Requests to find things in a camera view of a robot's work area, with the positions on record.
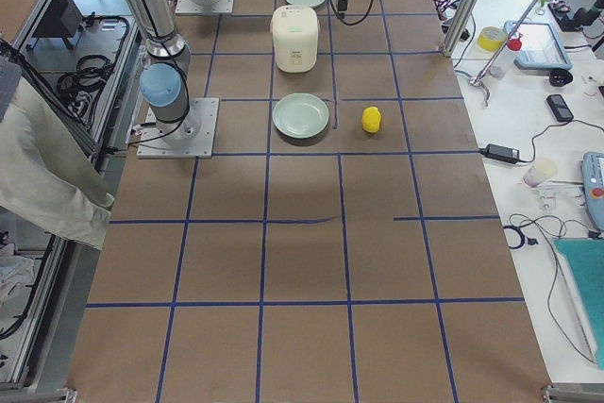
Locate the cream rice cooker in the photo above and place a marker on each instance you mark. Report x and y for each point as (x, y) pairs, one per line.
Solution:
(295, 31)

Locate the yellow lemon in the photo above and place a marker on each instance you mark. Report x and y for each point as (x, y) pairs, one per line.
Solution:
(371, 120)

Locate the green plate by lemon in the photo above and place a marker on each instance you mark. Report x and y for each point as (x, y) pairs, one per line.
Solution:
(300, 116)

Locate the yellow tape roll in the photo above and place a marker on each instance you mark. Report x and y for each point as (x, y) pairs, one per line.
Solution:
(490, 38)

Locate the metal clamp rod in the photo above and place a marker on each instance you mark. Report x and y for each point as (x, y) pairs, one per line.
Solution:
(477, 81)

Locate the red capped squeeze bottle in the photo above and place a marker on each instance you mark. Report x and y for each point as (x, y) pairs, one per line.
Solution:
(505, 58)

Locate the blue teach pendant tablet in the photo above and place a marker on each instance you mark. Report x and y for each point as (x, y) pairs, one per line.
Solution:
(542, 48)

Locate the black power adapter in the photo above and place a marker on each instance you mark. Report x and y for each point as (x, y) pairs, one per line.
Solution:
(500, 153)

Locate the black round cup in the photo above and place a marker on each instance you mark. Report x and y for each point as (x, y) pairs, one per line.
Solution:
(559, 77)

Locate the black phone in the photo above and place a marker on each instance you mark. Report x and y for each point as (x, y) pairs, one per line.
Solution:
(559, 108)

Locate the white paper cup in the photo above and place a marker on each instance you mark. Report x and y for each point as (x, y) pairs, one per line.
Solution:
(541, 170)

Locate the person beige trousers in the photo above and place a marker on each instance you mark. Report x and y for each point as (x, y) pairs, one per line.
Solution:
(45, 176)

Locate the teal cutting mat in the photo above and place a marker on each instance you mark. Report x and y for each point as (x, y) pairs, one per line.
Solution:
(585, 258)

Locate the aluminium frame post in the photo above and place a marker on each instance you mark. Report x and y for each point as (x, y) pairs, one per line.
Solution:
(464, 2)

